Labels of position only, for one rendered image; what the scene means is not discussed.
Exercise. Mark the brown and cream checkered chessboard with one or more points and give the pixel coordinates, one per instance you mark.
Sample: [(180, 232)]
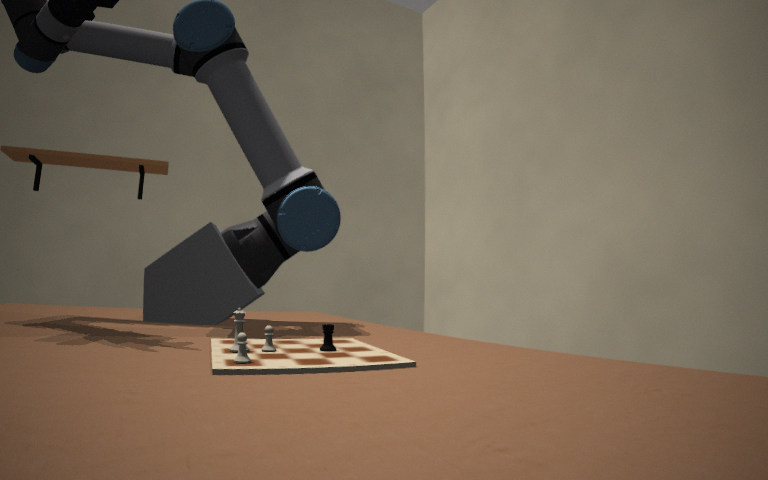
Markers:
[(303, 356)]

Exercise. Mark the grey chess queen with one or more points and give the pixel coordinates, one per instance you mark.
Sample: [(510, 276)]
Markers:
[(239, 316)]

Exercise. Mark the grey chess pawn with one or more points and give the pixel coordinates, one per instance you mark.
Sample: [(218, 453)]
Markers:
[(268, 347), (242, 357)]

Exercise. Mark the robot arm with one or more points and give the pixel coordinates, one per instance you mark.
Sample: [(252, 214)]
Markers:
[(305, 214)]

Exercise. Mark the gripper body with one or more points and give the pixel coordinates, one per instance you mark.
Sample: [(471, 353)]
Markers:
[(76, 17)]

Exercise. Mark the black rook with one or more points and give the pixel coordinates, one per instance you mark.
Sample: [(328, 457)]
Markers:
[(328, 341)]

